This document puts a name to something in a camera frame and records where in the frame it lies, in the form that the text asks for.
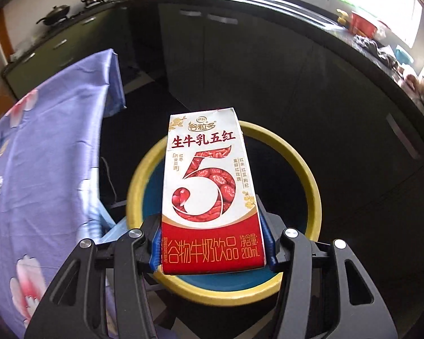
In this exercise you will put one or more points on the green lower cabinets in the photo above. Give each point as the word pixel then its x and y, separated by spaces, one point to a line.
pixel 56 53

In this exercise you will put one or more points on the steel pot with lid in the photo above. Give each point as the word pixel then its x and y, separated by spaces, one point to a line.
pixel 92 0

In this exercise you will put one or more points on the red paper cup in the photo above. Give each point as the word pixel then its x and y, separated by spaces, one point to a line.
pixel 364 23

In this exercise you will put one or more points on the dark patterned rag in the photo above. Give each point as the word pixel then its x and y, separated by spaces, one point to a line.
pixel 374 49

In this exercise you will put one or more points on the purple floral tablecloth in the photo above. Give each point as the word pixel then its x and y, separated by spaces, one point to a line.
pixel 56 130

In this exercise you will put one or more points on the gas stove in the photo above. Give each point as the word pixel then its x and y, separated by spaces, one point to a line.
pixel 74 12

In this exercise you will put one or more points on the black wok with lid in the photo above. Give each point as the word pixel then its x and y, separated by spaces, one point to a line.
pixel 54 15

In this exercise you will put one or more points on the red and white milk carton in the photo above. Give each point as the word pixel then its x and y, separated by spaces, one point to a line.
pixel 212 183

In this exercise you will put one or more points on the teal cup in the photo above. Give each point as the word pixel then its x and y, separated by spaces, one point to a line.
pixel 405 53

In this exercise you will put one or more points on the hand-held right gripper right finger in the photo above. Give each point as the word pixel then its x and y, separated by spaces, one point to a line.
pixel 269 250

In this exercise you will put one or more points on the yellow-rimmed dark trash bin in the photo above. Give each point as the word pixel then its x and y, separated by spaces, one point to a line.
pixel 304 183

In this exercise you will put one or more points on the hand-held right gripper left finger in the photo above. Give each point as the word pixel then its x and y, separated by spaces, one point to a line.
pixel 157 250

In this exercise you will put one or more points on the dark lower cabinets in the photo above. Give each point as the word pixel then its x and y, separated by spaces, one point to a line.
pixel 268 60

